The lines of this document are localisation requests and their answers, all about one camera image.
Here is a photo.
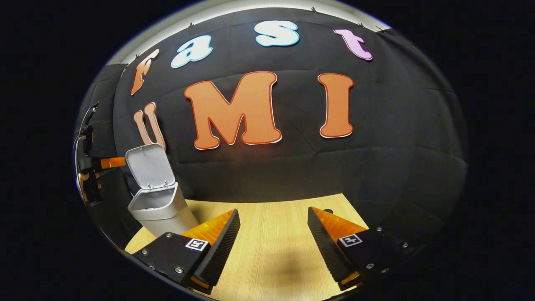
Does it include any white desktop garbage bin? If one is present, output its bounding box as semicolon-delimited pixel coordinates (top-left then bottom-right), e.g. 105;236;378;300
125;143;199;238

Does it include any wooden desktop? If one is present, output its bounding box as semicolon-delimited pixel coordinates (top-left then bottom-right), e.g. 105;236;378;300
125;193;370;301

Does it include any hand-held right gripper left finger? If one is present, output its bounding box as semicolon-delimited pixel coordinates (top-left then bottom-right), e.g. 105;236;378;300
132;208;241;294

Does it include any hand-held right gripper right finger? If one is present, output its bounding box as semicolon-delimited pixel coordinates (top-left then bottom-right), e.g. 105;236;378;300
308;207;418;292

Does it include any black backdrop cloth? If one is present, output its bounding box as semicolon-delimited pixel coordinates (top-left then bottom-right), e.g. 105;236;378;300
74;8;469;251

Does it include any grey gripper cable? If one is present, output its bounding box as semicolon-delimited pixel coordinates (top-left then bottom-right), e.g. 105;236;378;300
74;102;100;168

